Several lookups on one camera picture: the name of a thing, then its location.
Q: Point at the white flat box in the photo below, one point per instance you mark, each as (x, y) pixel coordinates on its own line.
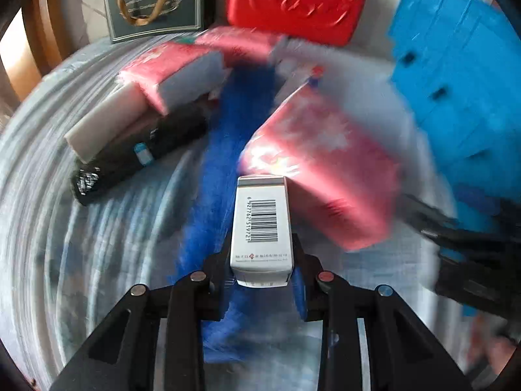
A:
(110, 122)

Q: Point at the white padded wooden headboard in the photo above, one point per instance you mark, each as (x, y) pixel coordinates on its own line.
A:
(44, 28)

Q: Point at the dark green gift box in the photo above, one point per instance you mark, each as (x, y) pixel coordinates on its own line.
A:
(163, 12)

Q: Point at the white barcode medicine box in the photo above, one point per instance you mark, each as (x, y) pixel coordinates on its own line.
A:
(261, 228)

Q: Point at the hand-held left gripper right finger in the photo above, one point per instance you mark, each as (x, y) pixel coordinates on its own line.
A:
(299, 293)

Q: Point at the red embossed handbag case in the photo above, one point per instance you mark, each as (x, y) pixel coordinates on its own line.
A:
(297, 2)

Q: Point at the blue fluffy cloth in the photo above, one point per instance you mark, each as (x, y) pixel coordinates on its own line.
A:
(240, 106)

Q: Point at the large red tissue pack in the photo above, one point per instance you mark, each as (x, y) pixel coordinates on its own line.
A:
(325, 159)

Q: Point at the pink tissue packet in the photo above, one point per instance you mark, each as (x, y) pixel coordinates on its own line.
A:
(171, 69)
(240, 42)

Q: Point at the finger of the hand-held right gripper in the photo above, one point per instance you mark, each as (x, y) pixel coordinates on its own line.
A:
(431, 218)

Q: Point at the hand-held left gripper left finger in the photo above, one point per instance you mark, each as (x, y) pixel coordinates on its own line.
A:
(219, 279)

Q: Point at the small white printed box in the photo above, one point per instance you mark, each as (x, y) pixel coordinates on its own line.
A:
(299, 79)

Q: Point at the black tube packet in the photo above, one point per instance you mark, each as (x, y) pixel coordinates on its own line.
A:
(163, 138)

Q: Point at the blue folding storage container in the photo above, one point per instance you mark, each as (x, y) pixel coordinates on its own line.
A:
(456, 69)

